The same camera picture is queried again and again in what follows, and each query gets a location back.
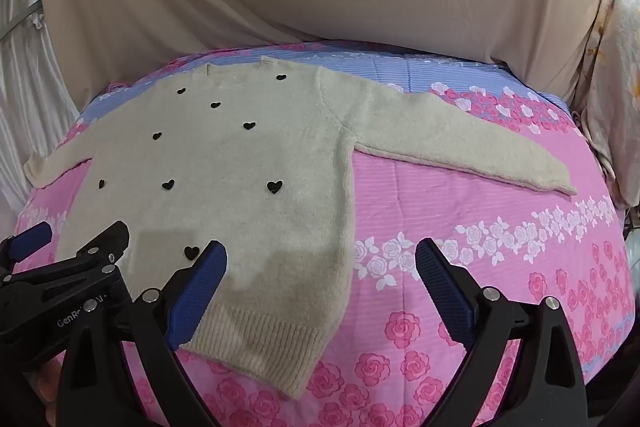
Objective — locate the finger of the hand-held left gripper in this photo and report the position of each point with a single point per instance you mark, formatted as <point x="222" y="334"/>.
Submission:
<point x="107" y="239"/>
<point x="31" y="240"/>

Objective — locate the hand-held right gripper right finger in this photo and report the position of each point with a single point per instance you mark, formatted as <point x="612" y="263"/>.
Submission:
<point x="444" y="292"/>

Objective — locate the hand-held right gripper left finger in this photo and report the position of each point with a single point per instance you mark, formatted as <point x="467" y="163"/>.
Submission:
<point x="196" y="297"/>

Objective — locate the cream sweater with black hearts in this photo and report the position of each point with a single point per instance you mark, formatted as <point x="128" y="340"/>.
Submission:
<point x="250" y="167"/>

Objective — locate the person's left hand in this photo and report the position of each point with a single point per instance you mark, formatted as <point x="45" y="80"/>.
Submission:
<point x="45" y="387"/>

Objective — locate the pink floral bedsheet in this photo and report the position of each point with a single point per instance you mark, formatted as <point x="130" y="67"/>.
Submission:
<point x="450" y="207"/>

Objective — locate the white satin curtain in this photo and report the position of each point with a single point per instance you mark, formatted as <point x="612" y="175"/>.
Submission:
<point x="30" y="97"/>

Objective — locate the grey metal pole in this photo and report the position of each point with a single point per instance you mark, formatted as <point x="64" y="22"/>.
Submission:
<point x="33" y="9"/>

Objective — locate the pale floral cloth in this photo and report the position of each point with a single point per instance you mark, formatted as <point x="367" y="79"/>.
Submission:
<point x="615" y="82"/>

